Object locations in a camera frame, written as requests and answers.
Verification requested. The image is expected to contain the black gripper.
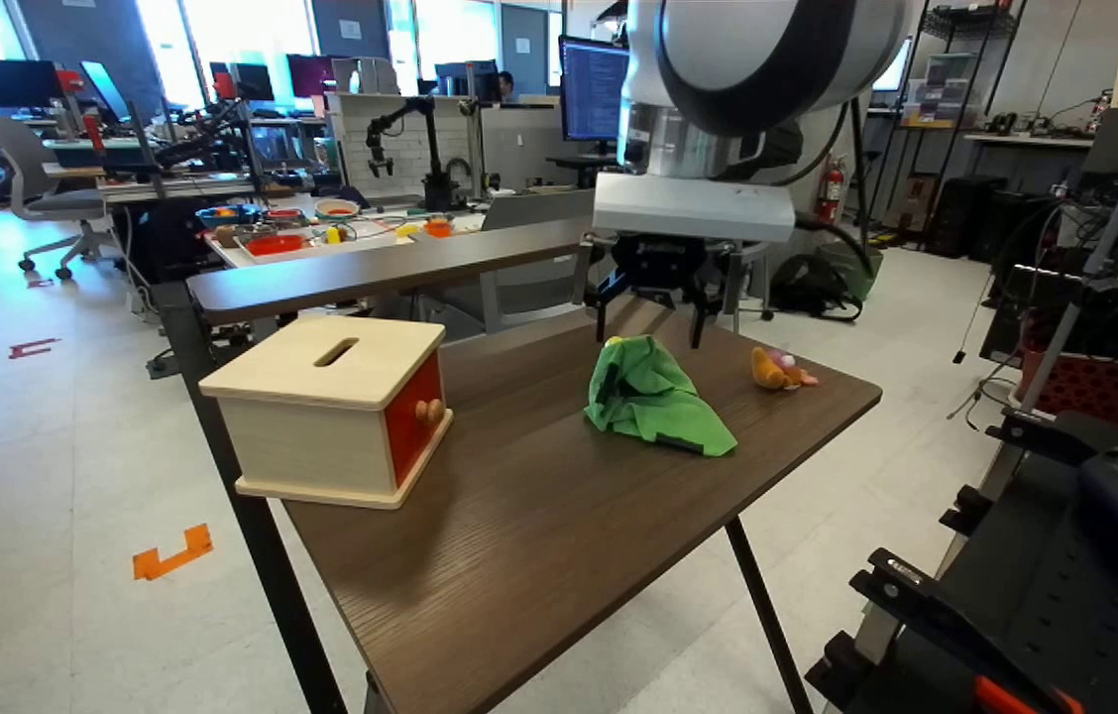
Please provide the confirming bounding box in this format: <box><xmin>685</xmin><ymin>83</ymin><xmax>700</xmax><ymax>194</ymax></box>
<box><xmin>585</xmin><ymin>233</ymin><xmax>742</xmax><ymax>354</ymax></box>

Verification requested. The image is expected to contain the green cloth towel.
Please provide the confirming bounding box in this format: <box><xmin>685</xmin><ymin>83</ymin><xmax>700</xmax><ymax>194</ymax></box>
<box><xmin>579</xmin><ymin>329</ymin><xmax>742</xmax><ymax>463</ymax></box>

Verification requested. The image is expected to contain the orange toy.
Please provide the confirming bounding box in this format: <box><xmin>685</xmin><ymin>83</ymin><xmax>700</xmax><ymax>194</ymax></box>
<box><xmin>750</xmin><ymin>344</ymin><xmax>824</xmax><ymax>397</ymax></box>

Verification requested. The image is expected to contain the black backpack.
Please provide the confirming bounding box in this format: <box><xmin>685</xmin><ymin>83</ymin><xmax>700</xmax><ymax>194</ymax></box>
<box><xmin>771</xmin><ymin>251</ymin><xmax>869</xmax><ymax>322</ymax></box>

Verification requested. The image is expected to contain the red fire extinguisher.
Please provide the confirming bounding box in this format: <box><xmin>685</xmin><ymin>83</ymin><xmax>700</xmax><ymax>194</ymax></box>
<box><xmin>809</xmin><ymin>155</ymin><xmax>854</xmax><ymax>231</ymax></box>

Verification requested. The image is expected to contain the computer monitor blue screen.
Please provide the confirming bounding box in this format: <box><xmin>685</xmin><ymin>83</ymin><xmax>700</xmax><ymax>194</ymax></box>
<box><xmin>560</xmin><ymin>33</ymin><xmax>636</xmax><ymax>152</ymax></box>

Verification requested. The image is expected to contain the long dark back table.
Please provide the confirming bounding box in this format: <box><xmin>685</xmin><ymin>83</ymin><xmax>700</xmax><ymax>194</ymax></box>
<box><xmin>184</xmin><ymin>215</ymin><xmax>602</xmax><ymax>322</ymax></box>

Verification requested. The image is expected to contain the white tray with toys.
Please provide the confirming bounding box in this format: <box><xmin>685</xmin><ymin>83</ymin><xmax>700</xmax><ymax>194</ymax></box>
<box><xmin>201</xmin><ymin>194</ymin><xmax>462</xmax><ymax>270</ymax></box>

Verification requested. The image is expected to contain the cream wooden box red drawer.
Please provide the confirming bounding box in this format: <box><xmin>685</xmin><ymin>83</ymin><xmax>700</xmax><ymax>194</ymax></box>
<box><xmin>193</xmin><ymin>313</ymin><xmax>456</xmax><ymax>514</ymax></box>

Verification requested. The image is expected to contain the black metal shelf rack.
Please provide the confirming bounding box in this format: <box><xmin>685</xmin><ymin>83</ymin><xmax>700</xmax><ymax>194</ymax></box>
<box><xmin>891</xmin><ymin>0</ymin><xmax>1027</xmax><ymax>244</ymax></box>

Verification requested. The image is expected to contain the red crate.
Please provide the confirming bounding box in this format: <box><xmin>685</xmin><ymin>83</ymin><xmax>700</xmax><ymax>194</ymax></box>
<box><xmin>1015</xmin><ymin>344</ymin><xmax>1118</xmax><ymax>430</ymax></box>

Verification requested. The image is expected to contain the grey metal pole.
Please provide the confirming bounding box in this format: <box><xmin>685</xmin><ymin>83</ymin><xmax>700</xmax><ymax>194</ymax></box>
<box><xmin>1015</xmin><ymin>57</ymin><xmax>1118</xmax><ymax>408</ymax></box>

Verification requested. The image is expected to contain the black equipment cart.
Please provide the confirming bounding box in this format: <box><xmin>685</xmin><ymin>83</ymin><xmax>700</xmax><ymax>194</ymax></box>
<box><xmin>805</xmin><ymin>403</ymin><xmax>1118</xmax><ymax>714</ymax></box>

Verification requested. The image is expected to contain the grey office swivel chair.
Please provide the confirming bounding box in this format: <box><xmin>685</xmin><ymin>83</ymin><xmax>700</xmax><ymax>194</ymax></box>
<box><xmin>0</xmin><ymin>112</ymin><xmax>131</xmax><ymax>284</ymax></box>

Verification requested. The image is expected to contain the dark desk monitor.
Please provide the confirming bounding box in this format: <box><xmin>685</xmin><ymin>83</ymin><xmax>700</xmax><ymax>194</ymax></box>
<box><xmin>0</xmin><ymin>57</ymin><xmax>64</xmax><ymax>115</ymax></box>

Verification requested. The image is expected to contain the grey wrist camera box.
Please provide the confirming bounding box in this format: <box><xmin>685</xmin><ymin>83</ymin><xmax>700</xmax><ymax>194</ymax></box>
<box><xmin>589</xmin><ymin>169</ymin><xmax>800</xmax><ymax>251</ymax></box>

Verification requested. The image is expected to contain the black metal table frame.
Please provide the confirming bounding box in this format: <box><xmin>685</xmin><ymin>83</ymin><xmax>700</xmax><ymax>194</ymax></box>
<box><xmin>156</xmin><ymin>280</ymin><xmax>817</xmax><ymax>714</ymax></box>

